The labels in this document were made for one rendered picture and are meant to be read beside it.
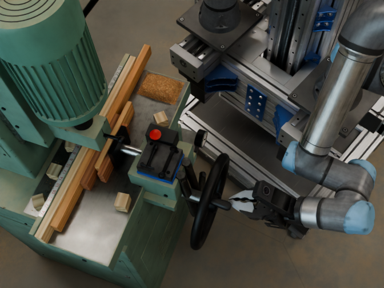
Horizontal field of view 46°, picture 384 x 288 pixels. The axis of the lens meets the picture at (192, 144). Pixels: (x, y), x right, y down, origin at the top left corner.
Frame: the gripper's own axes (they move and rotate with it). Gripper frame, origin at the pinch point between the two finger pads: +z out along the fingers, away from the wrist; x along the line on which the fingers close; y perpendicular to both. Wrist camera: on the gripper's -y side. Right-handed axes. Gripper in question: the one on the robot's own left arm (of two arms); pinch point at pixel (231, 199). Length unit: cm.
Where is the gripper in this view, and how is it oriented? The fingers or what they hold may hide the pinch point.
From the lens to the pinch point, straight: 122.0
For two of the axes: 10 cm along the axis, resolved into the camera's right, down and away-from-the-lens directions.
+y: 5.1, 5.3, 6.8
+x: 3.4, -8.5, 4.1
